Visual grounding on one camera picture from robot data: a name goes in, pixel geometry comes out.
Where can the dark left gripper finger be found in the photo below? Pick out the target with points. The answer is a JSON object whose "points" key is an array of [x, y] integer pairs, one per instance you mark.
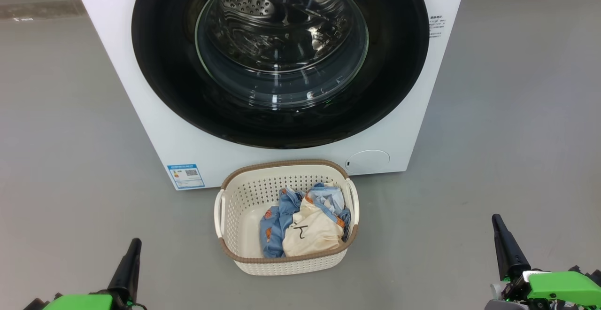
{"points": [[126, 272]]}

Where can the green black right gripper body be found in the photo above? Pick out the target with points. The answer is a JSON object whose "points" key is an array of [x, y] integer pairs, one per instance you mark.
{"points": [[563, 286]]}

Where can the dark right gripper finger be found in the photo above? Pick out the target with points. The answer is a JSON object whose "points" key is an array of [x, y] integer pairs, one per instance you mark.
{"points": [[509, 258]]}

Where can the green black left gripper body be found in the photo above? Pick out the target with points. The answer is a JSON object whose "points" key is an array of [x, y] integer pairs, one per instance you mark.
{"points": [[80, 303]]}

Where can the blue bear-print garment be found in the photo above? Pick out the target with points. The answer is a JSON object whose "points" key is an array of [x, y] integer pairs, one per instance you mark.
{"points": [[272, 228]]}

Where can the cream garment with orange print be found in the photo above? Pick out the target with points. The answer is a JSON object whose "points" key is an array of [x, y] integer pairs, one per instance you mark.
{"points": [[314, 235]]}

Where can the black round glass washer door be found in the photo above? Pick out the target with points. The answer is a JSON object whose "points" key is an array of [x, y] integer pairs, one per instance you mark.
{"points": [[164, 65]]}

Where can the white front-load washing machine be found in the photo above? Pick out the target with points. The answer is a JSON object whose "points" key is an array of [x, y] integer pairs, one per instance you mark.
{"points": [[155, 127]]}

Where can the blue energy label sticker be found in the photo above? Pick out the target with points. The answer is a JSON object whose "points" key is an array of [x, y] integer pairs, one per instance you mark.
{"points": [[185, 176]]}

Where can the cream perforated laundry basket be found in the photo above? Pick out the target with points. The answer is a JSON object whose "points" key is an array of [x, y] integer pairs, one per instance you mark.
{"points": [[244, 197]]}

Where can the round white filter cover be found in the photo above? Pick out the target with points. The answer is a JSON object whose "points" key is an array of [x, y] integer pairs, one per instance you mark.
{"points": [[368, 159]]}

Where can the small printed text sticker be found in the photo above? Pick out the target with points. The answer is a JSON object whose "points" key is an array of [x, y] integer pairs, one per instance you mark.
{"points": [[437, 26]]}

